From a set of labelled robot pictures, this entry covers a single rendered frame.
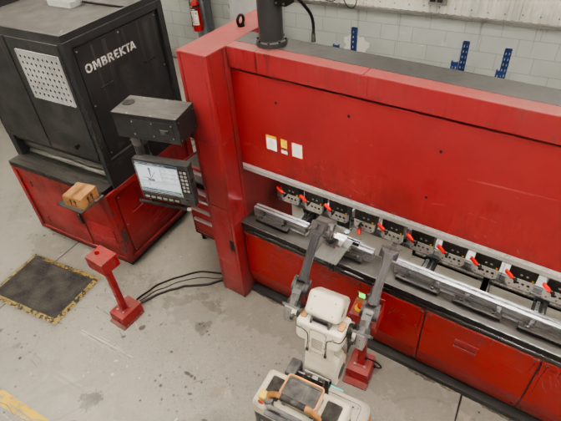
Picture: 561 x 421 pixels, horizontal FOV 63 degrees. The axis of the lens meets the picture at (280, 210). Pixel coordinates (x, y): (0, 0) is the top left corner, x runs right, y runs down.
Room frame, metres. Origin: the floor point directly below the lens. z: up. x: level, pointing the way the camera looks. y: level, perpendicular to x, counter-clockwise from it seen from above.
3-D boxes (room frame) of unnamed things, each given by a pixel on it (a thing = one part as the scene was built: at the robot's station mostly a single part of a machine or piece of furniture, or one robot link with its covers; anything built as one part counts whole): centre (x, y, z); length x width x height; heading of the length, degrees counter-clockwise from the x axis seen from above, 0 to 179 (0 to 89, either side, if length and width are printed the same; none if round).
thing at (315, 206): (2.57, -0.26, 1.26); 0.15 x 0.09 x 0.17; 54
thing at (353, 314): (1.93, -0.54, 0.75); 0.20 x 0.16 x 0.18; 60
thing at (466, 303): (1.80, -1.22, 0.89); 0.30 x 0.05 x 0.03; 54
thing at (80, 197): (3.12, 1.69, 1.04); 0.30 x 0.26 x 0.12; 59
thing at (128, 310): (2.63, 1.46, 0.41); 0.25 x 0.20 x 0.83; 144
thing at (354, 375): (1.91, -0.53, 0.06); 0.25 x 0.20 x 0.12; 150
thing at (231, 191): (3.15, 0.24, 1.15); 0.85 x 0.25 x 2.30; 144
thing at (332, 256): (2.32, -0.36, 1.00); 0.26 x 0.18 x 0.01; 144
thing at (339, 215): (2.45, -0.43, 1.26); 0.15 x 0.09 x 0.17; 54
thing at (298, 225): (2.76, 0.00, 0.92); 0.50 x 0.06 x 0.10; 54
